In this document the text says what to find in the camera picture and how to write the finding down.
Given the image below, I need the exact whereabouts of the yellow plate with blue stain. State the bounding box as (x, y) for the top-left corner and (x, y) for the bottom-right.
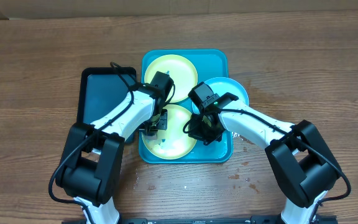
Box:
(144, 54), (198, 103)

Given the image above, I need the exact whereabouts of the light blue plate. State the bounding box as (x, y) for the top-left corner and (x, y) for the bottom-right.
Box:
(204, 77), (249, 106)

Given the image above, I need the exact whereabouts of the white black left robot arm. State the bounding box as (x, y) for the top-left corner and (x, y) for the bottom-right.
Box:
(48, 72), (175, 223)

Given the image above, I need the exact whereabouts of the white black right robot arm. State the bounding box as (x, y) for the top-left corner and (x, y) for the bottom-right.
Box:
(183, 91), (342, 223)

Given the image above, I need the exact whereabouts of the teal plastic tray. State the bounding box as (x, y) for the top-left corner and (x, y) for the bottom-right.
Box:
(139, 49), (234, 164)

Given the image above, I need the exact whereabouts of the black sponge tray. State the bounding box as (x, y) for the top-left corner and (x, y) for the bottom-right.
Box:
(76, 67), (136, 124)

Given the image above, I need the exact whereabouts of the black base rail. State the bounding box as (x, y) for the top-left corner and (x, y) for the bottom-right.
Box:
(62, 215), (338, 224)

